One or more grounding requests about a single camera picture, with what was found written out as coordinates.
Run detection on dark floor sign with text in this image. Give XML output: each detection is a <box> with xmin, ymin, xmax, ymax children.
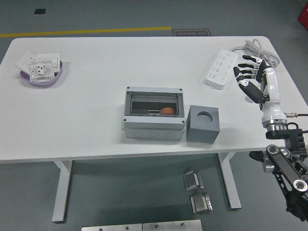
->
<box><xmin>172</xmin><ymin>29</ymin><xmax>211</xmax><ymax>38</ymax></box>

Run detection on large metal floor block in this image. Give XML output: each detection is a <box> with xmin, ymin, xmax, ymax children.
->
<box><xmin>190</xmin><ymin>192</ymin><xmax>214</xmax><ymax>215</ymax></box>

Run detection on white switch plate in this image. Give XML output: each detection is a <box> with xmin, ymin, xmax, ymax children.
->
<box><xmin>36</xmin><ymin>52</ymin><xmax>61</xmax><ymax>73</ymax></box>

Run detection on white printed socket panel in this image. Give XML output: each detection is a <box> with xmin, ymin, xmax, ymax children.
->
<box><xmin>26</xmin><ymin>58</ymin><xmax>54</xmax><ymax>83</ymax></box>

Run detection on robot right hand white black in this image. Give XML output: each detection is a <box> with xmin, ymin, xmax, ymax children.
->
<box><xmin>232</xmin><ymin>54</ymin><xmax>288</xmax><ymax>128</ymax></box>

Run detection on white table leg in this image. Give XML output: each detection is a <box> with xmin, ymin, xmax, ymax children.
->
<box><xmin>52</xmin><ymin>160</ymin><xmax>73</xmax><ymax>222</ymax></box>
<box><xmin>218</xmin><ymin>153</ymin><xmax>242</xmax><ymax>210</ymax></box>

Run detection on grey cube with round hole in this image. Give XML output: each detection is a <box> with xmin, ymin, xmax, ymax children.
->
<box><xmin>186</xmin><ymin>104</ymin><xmax>220</xmax><ymax>144</ymax></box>

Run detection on red object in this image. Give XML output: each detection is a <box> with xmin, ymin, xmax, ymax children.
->
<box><xmin>297</xmin><ymin>4</ymin><xmax>308</xmax><ymax>25</ymax></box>

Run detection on grey power cord with plug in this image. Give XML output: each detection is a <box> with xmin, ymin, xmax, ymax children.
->
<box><xmin>230</xmin><ymin>39</ymin><xmax>281</xmax><ymax>103</ymax></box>

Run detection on grey junction box clear lid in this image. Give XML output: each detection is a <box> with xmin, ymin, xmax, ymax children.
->
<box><xmin>122</xmin><ymin>86</ymin><xmax>187</xmax><ymax>140</ymax></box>

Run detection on small metal floor block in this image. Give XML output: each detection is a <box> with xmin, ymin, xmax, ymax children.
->
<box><xmin>182</xmin><ymin>170</ymin><xmax>205</xmax><ymax>192</ymax></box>

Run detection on purple bowl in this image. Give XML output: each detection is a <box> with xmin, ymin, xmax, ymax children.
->
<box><xmin>19</xmin><ymin>60</ymin><xmax>64</xmax><ymax>88</ymax></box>

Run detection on white power strip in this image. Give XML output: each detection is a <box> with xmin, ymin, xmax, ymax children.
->
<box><xmin>204</xmin><ymin>49</ymin><xmax>239</xmax><ymax>90</ymax></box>

